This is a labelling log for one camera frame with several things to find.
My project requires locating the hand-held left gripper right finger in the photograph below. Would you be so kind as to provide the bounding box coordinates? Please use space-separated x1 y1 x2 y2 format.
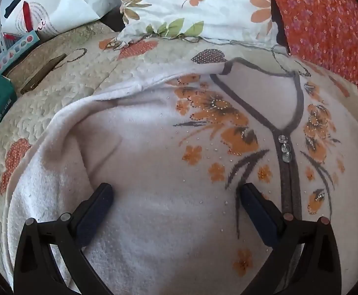
240 183 342 295

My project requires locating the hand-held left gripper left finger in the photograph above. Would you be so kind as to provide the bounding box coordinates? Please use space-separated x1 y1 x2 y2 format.
13 183 115 295

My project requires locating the white floral sweater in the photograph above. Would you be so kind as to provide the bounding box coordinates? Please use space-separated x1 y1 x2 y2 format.
5 57 358 295

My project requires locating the quilted heart-pattern blanket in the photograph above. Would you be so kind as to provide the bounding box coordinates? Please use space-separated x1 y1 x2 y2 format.
0 21 358 283

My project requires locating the dark smartphone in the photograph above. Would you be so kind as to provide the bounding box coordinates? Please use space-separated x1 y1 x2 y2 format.
21 54 67 94

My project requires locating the light blue shapes card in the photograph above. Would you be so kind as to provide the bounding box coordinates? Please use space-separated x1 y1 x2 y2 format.
0 32 41 76

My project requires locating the red floral cloth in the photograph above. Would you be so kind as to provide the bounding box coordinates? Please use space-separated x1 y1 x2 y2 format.
265 0 358 120

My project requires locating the white floral pillow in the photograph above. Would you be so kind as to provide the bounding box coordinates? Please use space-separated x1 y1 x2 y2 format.
114 0 279 50

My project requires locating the white paper bag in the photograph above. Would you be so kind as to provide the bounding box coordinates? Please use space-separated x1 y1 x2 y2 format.
2 0 118 42

